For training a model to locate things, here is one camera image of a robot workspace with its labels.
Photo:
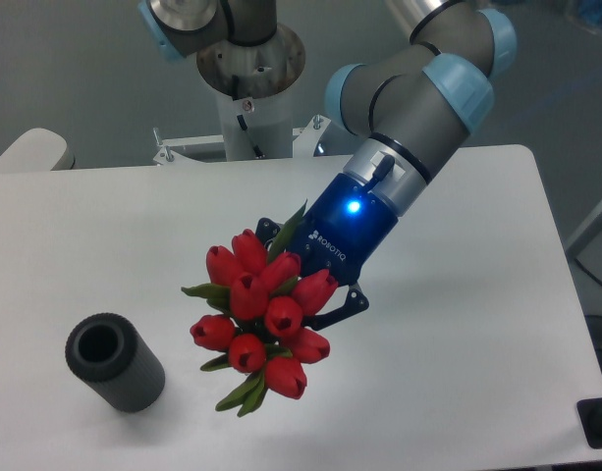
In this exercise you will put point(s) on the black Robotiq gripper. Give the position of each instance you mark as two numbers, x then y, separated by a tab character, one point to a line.
339	232

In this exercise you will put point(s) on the red tulip bouquet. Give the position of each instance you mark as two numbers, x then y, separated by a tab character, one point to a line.
261	300

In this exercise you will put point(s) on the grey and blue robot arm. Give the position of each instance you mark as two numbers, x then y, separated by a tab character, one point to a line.
411	111

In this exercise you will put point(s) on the dark grey ribbed vase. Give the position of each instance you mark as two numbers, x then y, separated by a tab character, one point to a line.
106	352

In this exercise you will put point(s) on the white chair seat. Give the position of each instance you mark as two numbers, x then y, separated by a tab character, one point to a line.
37	150

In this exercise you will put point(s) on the white furniture at right edge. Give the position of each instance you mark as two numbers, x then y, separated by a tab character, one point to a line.
585	233

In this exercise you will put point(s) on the black device at table edge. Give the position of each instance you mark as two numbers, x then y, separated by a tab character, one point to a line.
590	414

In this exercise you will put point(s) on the clear bag with blue items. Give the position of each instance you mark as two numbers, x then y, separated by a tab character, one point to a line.
586	14

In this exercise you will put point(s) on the white metal base frame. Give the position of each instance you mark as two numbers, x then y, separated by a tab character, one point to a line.
319	138

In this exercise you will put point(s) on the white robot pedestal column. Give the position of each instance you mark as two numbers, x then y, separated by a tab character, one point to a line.
253	91

